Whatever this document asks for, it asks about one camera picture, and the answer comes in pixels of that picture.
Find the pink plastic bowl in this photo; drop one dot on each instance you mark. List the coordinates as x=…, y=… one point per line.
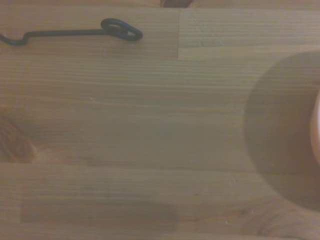
x=317, y=130

